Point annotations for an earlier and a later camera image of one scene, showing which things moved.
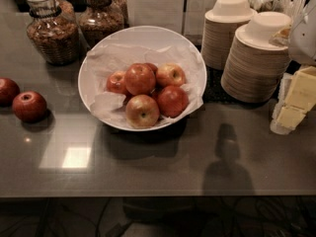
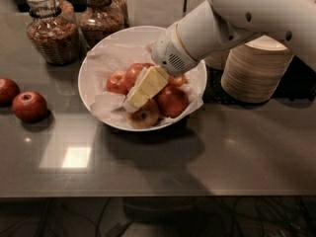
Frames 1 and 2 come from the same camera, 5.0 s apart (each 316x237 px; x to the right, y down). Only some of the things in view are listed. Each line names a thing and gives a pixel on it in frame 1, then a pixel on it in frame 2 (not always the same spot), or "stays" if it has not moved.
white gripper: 304,39 to 168,50
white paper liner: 108,59 stays
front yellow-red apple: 142,112 stays
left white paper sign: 156,5 stays
